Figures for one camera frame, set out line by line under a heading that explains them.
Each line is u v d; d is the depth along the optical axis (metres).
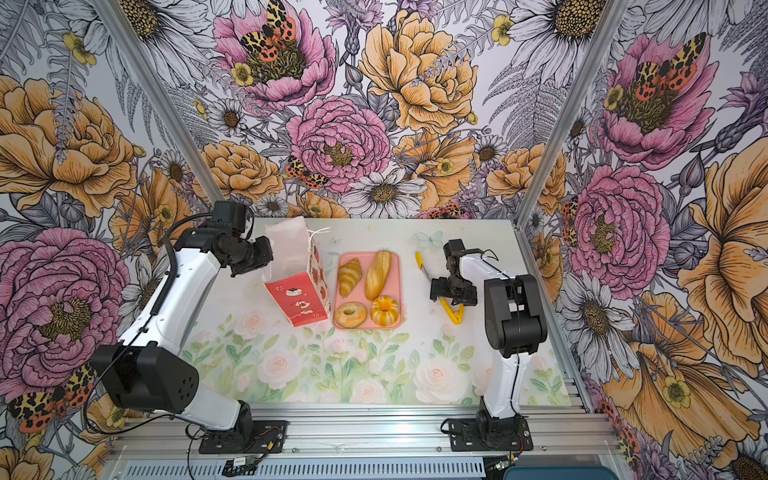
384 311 0.92
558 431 1.02
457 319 0.93
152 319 0.45
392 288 1.01
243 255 0.67
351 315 0.92
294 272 0.97
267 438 0.73
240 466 0.72
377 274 1.02
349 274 1.01
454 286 0.85
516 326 0.52
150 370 0.41
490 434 0.67
